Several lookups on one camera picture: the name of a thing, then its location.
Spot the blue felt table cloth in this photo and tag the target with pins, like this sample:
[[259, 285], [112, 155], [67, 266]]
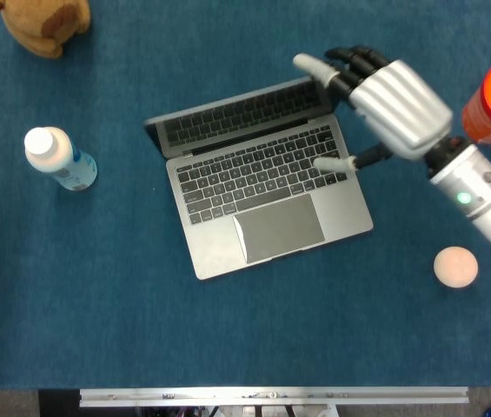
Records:
[[141, 326]]

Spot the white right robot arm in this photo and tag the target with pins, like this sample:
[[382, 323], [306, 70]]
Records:
[[484, 195]]

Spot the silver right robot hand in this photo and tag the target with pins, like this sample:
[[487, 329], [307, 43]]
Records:
[[401, 108]]

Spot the white round ball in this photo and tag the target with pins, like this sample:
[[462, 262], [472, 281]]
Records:
[[455, 267]]

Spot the grey laptop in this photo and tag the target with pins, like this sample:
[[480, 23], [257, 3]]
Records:
[[271, 217]]

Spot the aluminium rail profile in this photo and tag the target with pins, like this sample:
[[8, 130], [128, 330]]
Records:
[[271, 396]]

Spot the white and blue bottle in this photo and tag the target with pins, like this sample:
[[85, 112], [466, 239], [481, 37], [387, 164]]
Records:
[[56, 156]]

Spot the brown capybara plush toy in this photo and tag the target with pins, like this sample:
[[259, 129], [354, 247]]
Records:
[[45, 24]]

